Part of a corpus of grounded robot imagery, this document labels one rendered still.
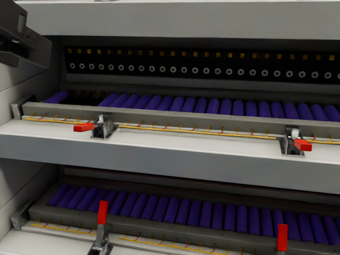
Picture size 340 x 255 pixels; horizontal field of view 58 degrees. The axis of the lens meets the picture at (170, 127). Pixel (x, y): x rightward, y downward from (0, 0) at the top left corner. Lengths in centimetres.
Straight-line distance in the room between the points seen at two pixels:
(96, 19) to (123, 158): 20
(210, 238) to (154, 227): 9
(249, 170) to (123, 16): 27
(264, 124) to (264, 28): 13
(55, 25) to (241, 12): 26
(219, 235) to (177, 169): 14
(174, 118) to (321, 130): 20
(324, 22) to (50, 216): 52
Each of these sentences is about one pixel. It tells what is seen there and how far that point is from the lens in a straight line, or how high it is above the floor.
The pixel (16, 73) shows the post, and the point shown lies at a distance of 60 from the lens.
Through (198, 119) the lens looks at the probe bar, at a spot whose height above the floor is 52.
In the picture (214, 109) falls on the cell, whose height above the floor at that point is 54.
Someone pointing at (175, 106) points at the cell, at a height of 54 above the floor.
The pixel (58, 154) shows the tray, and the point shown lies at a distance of 50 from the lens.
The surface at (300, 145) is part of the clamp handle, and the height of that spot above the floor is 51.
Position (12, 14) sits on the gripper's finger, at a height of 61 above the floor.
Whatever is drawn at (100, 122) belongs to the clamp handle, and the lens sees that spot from 46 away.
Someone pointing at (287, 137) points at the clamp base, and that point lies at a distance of 42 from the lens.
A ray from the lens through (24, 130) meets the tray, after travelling 53.
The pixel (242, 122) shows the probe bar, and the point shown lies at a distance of 45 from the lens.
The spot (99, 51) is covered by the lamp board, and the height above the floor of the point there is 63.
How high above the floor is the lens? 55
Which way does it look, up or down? 6 degrees down
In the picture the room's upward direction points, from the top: 3 degrees clockwise
